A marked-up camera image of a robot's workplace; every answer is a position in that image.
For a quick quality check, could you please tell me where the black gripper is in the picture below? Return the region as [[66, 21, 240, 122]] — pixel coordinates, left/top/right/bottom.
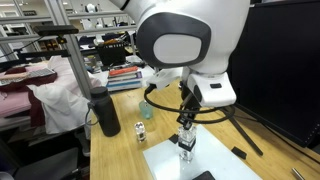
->
[[176, 78, 204, 132]]

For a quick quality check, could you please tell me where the clear blue-tinted bottle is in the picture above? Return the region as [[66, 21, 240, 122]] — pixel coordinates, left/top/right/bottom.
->
[[138, 99, 154, 120]]

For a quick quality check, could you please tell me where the black water bottle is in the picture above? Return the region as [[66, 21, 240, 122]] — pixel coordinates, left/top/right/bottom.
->
[[84, 86, 122, 138]]

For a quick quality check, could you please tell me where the small black square pad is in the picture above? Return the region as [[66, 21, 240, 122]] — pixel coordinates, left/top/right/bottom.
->
[[168, 134, 180, 145]]

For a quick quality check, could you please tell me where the clear cube stack on black base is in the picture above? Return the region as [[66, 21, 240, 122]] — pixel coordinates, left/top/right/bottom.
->
[[177, 124, 198, 164]]

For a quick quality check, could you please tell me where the white table mat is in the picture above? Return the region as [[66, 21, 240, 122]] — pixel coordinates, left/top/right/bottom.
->
[[142, 124, 263, 180]]

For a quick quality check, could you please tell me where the small clear glass shaker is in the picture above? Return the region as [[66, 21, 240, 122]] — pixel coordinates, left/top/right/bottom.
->
[[134, 121, 148, 143]]

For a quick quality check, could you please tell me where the black monitor stand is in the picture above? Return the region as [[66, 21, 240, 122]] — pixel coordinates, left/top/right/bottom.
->
[[219, 105, 264, 157]]

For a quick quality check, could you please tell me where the flat black device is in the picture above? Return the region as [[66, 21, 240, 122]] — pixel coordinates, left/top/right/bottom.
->
[[192, 170, 216, 180]]

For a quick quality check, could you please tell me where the small black block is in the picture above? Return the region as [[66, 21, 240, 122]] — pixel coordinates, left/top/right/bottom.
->
[[231, 146, 248, 160]]

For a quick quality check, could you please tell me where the white and blue book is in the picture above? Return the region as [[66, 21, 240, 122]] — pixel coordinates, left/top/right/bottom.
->
[[105, 79, 143, 93]]

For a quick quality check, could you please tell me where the orange book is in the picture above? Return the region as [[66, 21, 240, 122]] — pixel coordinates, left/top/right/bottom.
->
[[108, 65, 139, 77]]

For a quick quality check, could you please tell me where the black mesh basket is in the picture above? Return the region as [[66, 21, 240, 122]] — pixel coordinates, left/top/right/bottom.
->
[[96, 41, 127, 67]]

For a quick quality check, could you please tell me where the large black computer monitor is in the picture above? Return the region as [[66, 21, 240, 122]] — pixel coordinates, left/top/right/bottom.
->
[[226, 0, 320, 149]]

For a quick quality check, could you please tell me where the silver metal cylinder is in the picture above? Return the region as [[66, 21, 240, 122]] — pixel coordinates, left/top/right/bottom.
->
[[291, 167, 306, 180]]

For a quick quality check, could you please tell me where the white cloth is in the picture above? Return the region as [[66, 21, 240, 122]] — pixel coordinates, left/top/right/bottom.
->
[[27, 54, 103, 135]]

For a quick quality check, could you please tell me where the white background robot figure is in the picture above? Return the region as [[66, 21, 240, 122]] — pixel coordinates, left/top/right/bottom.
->
[[83, 2, 105, 28]]

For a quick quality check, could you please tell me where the dark grey chair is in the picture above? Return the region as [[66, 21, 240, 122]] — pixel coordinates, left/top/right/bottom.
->
[[0, 146, 81, 180]]

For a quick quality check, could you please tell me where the dark red cloth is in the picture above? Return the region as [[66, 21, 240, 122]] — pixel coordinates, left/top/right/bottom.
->
[[0, 65, 58, 128]]

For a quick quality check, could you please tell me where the grey keyboard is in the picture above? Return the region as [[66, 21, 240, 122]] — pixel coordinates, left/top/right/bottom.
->
[[0, 68, 56, 86]]

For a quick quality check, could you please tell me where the black horizontal bar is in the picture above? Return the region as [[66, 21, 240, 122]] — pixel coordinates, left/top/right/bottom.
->
[[16, 49, 71, 62]]

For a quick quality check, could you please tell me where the pink cloth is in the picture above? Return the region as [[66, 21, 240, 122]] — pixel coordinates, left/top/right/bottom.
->
[[0, 89, 33, 118]]

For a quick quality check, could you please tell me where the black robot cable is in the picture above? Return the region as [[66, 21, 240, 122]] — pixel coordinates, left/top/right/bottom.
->
[[143, 84, 236, 125]]

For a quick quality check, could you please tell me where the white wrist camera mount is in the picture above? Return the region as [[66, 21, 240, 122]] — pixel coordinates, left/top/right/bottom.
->
[[145, 67, 185, 92]]

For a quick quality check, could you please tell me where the horizontal aluminium frame rail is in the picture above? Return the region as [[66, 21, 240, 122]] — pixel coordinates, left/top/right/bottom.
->
[[0, 9, 133, 24], [0, 23, 138, 44]]

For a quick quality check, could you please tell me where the slanted aluminium frame post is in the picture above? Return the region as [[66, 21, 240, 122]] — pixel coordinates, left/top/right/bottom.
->
[[44, 0, 93, 100]]

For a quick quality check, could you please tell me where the black bar camera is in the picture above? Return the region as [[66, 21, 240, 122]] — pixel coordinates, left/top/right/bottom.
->
[[33, 24, 80, 44]]

